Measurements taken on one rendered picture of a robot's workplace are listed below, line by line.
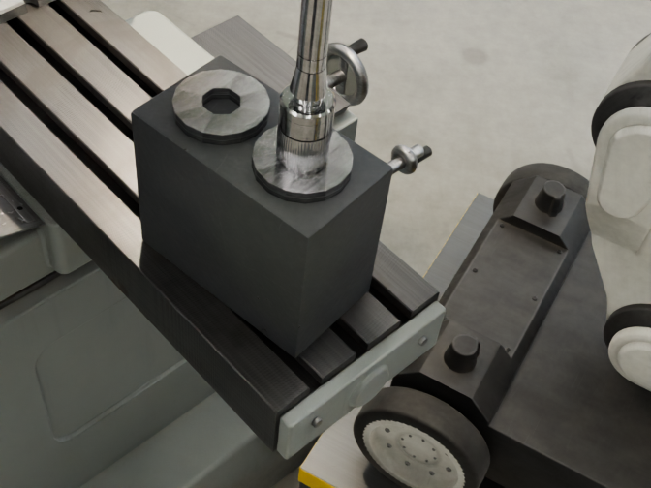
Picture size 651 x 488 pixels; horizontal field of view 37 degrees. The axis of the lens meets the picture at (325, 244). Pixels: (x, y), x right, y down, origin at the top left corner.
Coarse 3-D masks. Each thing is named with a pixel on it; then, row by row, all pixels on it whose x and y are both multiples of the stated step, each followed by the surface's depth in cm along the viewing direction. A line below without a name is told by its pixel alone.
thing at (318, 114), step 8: (288, 88) 82; (328, 88) 83; (280, 96) 82; (288, 96) 81; (328, 96) 82; (280, 104) 81; (288, 104) 81; (296, 104) 81; (320, 104) 81; (328, 104) 81; (288, 112) 80; (296, 112) 80; (304, 112) 80; (312, 112) 80; (320, 112) 80; (328, 112) 81; (296, 120) 80; (304, 120) 80; (312, 120) 80; (320, 120) 81
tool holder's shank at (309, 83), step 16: (304, 0) 73; (320, 0) 73; (304, 16) 74; (320, 16) 74; (304, 32) 75; (320, 32) 75; (304, 48) 76; (320, 48) 76; (304, 64) 77; (320, 64) 77; (304, 80) 78; (320, 80) 79; (304, 96) 79; (320, 96) 80
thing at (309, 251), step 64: (192, 128) 88; (256, 128) 89; (192, 192) 91; (256, 192) 85; (320, 192) 84; (384, 192) 90; (192, 256) 99; (256, 256) 90; (320, 256) 86; (256, 320) 97; (320, 320) 96
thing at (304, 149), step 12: (288, 120) 81; (288, 132) 82; (300, 132) 81; (312, 132) 81; (324, 132) 82; (276, 144) 86; (288, 144) 83; (300, 144) 82; (312, 144) 82; (324, 144) 83; (276, 156) 86; (288, 156) 84; (300, 156) 83; (312, 156) 84; (324, 156) 85; (288, 168) 85; (300, 168) 85; (312, 168) 85
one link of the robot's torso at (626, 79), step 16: (640, 48) 114; (624, 64) 116; (640, 64) 108; (624, 80) 110; (640, 80) 109; (608, 96) 111; (624, 96) 109; (640, 96) 108; (608, 112) 111; (592, 128) 115
